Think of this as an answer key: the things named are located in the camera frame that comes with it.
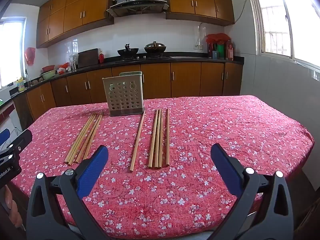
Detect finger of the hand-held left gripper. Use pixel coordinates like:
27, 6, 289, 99
0, 129, 33, 159
0, 129, 11, 147

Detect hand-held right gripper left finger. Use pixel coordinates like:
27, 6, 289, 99
26, 145, 109, 240

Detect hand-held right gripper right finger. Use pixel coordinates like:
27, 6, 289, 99
210, 144, 294, 240

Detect beige perforated utensil holder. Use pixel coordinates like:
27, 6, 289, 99
102, 71, 146, 117

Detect person's left hand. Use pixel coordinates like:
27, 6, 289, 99
4, 187, 23, 228

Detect red floral tablecloth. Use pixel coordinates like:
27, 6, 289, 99
10, 95, 314, 239

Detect green basin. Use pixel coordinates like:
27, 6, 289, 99
40, 70, 57, 80

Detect red and white packets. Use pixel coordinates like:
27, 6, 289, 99
57, 62, 73, 75

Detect hanging red plastic bag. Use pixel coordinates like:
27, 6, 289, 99
24, 47, 36, 66

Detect wooden lower kitchen cabinets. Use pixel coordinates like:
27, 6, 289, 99
13, 62, 243, 130

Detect wooden kitchen cabinets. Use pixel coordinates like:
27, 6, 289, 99
36, 0, 235, 48
13, 62, 243, 130

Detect dark wooden cutting board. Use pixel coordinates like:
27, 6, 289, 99
77, 48, 99, 68

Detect black kitchen countertop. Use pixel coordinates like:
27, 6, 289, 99
9, 52, 244, 98

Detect tall red bottle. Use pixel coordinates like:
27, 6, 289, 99
226, 40, 235, 61

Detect green container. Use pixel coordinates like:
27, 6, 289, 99
216, 44, 226, 60

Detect gas stove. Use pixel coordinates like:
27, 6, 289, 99
115, 55, 173, 63

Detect black wok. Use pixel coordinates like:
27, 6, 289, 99
117, 44, 139, 58

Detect red bag on containers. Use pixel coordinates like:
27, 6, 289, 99
206, 33, 231, 45

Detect wooden upper kitchen cabinets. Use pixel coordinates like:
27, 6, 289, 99
36, 0, 235, 48

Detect dark pot with lid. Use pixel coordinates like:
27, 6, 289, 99
144, 41, 167, 54

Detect window with bars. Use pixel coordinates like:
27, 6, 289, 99
246, 0, 320, 69

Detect steel range hood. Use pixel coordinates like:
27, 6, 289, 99
106, 0, 169, 18

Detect window with sliding frame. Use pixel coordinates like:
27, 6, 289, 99
0, 17, 27, 89

